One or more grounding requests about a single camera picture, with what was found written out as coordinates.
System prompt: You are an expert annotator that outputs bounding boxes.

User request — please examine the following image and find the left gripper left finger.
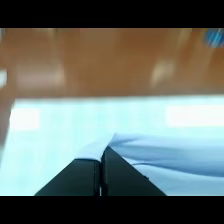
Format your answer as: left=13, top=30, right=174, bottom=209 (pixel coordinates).
left=34, top=158, right=101, bottom=197

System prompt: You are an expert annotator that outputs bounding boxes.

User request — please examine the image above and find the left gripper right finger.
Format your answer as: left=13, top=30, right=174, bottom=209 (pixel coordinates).
left=101, top=145, right=167, bottom=197

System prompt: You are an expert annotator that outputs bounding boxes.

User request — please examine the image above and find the light blue shirt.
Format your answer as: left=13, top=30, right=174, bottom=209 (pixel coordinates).
left=76, top=132, right=224, bottom=197

